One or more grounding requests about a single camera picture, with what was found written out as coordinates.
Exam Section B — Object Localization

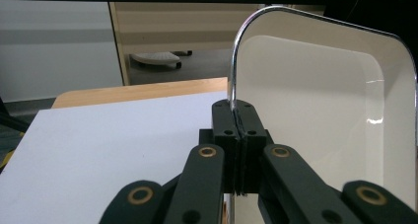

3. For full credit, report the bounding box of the white cabinet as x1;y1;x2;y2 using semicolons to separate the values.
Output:
0;0;125;104

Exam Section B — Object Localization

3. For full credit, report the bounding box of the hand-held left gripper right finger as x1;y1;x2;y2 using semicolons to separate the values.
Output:
234;99;274;196

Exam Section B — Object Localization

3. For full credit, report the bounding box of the white square plate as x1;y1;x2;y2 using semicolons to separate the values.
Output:
229;4;418;224

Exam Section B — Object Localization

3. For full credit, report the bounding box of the black curtain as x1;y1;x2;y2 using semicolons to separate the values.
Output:
323;0;418;59

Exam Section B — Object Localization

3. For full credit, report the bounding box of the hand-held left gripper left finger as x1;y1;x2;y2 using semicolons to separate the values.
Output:
198;99;243;196

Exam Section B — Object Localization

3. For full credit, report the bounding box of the wheeled chair base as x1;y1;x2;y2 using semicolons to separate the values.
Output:
129;49;194;70

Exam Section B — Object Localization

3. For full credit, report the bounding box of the yellow black tape strip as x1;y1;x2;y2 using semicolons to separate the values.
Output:
0;149;17;175

